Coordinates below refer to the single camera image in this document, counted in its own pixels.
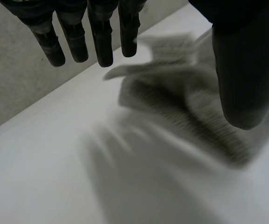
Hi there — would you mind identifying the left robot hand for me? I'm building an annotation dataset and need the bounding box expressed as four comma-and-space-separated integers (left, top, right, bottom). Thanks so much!
0, 0, 269, 130

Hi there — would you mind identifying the grey towel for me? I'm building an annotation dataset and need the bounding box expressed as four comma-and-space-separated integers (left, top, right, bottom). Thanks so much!
103, 29, 269, 170

